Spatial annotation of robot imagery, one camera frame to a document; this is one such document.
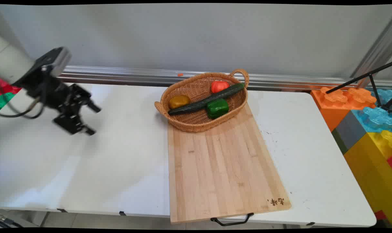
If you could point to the green foam mat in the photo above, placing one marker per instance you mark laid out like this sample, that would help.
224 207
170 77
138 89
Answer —
4 100

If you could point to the aluminium rail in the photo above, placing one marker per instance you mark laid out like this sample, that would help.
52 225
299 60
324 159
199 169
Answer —
280 80

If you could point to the blue foam block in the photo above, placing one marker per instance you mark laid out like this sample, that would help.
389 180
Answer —
375 118

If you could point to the woven wicker basket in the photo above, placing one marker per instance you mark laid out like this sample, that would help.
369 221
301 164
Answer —
199 121

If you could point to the black tripod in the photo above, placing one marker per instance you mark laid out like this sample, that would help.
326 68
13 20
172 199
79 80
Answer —
371 77

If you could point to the red tomato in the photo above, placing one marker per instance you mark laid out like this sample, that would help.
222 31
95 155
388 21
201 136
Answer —
219 86

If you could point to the red foam block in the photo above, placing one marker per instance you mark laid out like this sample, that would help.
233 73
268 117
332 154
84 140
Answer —
391 162

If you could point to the yellow bell pepper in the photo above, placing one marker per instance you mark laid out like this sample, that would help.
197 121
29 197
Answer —
179 101

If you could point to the grey foam block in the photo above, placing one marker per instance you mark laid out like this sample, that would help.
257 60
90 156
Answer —
350 131

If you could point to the slanted aluminium frame post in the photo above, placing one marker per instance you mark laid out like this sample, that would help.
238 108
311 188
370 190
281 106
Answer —
374 51

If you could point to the orange foam block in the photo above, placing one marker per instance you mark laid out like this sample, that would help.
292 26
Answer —
337 103

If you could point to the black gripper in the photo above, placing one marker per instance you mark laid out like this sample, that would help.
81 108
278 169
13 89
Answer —
48 90

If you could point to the green bell pepper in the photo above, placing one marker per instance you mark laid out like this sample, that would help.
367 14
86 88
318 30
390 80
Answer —
217 108

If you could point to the long dark green cucumber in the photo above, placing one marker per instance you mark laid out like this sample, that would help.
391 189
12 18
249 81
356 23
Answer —
202 102

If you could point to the bamboo cutting board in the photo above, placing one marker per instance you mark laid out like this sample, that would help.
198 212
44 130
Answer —
222 165

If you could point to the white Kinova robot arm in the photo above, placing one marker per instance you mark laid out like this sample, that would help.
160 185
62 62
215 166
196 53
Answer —
13 61

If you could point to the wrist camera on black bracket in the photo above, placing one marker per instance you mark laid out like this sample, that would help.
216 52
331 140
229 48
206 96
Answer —
55 60

